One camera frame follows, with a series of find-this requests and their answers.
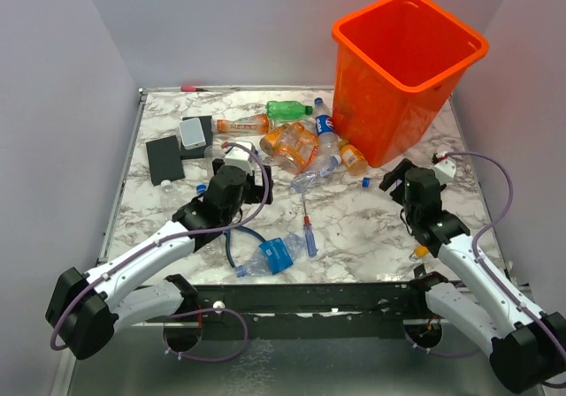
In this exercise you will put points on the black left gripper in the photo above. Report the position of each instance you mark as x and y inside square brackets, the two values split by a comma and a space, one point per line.
[255, 196]

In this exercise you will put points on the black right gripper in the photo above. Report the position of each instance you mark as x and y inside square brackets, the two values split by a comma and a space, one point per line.
[400, 171]

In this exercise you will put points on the crushed blue label water bottle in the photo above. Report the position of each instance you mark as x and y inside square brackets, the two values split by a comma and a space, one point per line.
[272, 257]

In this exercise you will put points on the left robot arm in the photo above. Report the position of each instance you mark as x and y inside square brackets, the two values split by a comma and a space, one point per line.
[87, 309]

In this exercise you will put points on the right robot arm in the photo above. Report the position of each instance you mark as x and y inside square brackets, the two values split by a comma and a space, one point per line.
[524, 345]

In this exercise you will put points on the Pepsi bottle beside bin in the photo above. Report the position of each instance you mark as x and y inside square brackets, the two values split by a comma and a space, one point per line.
[328, 144]

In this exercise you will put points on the orange plastic bin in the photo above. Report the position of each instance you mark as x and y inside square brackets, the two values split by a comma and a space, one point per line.
[398, 62]

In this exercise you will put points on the small Pepsi bottle left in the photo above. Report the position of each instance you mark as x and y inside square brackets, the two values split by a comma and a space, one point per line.
[200, 189]

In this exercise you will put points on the clear jar metal lid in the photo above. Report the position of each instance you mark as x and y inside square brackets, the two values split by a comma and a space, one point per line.
[212, 153]

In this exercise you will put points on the small orange juice bottle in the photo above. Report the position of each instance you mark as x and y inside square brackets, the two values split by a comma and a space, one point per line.
[353, 159]

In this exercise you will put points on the black flat block rear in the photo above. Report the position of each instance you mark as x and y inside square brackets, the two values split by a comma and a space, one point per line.
[198, 153]

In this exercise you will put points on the black flat block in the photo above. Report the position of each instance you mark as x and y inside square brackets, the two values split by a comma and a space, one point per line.
[198, 153]
[164, 160]

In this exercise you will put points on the orange label bottle right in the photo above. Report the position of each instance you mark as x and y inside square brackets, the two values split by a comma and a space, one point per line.
[270, 140]

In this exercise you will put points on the clear white-cap bottle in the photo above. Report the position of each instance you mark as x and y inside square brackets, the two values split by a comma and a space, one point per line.
[171, 198]

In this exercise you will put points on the white box device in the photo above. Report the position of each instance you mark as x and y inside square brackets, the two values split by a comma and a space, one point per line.
[192, 134]

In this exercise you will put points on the crushed clear blue-cap bottle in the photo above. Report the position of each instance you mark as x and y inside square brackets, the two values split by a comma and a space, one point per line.
[320, 170]

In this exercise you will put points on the tall orange label tea bottle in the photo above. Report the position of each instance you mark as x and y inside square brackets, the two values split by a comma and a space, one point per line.
[255, 124]

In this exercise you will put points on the black flat block front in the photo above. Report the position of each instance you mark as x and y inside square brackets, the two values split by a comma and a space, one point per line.
[164, 160]

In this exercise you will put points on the large orange label jug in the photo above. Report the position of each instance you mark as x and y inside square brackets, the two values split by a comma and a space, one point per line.
[295, 148]

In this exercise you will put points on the yellow utility knife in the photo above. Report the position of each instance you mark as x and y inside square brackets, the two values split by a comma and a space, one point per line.
[420, 252]

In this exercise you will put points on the green plastic bottle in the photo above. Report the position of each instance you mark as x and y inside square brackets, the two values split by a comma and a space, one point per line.
[287, 110]

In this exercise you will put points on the red blue screwdriver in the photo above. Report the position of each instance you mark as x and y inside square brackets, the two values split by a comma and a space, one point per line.
[308, 233]

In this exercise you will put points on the red marker pen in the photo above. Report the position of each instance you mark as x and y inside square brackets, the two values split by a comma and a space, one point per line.
[192, 89]

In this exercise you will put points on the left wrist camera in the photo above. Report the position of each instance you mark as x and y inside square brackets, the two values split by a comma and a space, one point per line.
[239, 158]

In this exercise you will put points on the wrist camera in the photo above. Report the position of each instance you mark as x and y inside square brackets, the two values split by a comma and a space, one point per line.
[239, 158]
[443, 167]

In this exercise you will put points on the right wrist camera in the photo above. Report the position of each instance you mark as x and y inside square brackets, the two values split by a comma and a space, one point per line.
[443, 167]

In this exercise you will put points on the blue handled pliers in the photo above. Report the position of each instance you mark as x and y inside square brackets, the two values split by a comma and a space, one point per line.
[237, 237]

